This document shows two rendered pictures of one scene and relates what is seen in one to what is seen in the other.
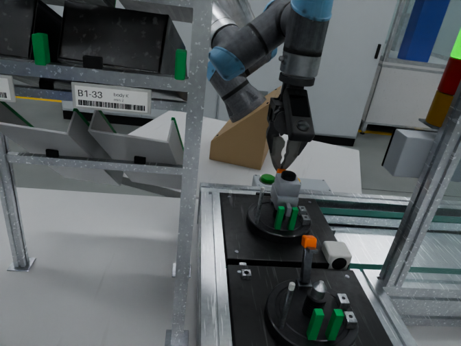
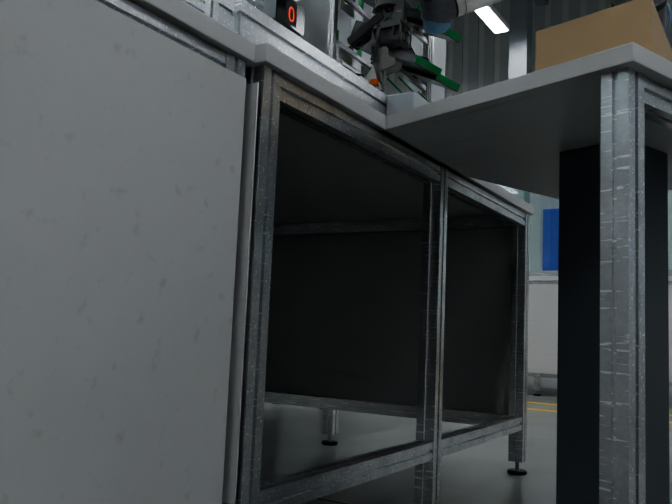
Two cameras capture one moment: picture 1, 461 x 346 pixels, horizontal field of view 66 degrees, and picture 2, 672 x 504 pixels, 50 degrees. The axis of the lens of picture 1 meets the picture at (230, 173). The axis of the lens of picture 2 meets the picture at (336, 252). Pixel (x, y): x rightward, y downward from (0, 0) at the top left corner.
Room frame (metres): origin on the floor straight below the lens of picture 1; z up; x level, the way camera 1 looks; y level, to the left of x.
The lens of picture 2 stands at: (1.76, -1.59, 0.43)
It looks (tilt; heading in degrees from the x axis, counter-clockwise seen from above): 6 degrees up; 128
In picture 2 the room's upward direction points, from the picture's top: 2 degrees clockwise
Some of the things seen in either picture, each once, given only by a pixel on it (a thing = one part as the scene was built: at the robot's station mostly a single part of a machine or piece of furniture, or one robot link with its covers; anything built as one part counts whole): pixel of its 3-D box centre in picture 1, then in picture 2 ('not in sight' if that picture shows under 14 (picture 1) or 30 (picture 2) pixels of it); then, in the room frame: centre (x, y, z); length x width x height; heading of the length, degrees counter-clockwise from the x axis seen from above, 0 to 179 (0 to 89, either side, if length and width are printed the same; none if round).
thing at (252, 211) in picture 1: (278, 220); not in sight; (0.65, -0.12, 0.98); 0.14 x 0.14 x 0.02
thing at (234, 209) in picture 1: (276, 227); not in sight; (0.65, -0.12, 0.96); 0.24 x 0.24 x 0.02; 8
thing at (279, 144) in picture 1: (274, 150); (391, 68); (0.73, -0.09, 1.11); 0.06 x 0.03 x 0.09; 8
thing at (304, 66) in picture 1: (298, 64); not in sight; (0.73, -0.10, 1.29); 0.08 x 0.08 x 0.05
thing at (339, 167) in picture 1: (239, 159); (592, 149); (1.23, -0.03, 0.84); 0.90 x 0.70 x 0.03; 77
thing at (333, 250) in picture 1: (335, 255); not in sight; (0.56, -0.23, 0.97); 0.05 x 0.05 x 0.04; 8
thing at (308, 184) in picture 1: (290, 191); (418, 118); (0.87, -0.17, 0.93); 0.21 x 0.07 x 0.06; 98
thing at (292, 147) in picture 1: (288, 151); (385, 64); (0.74, -0.12, 1.11); 0.06 x 0.03 x 0.09; 8
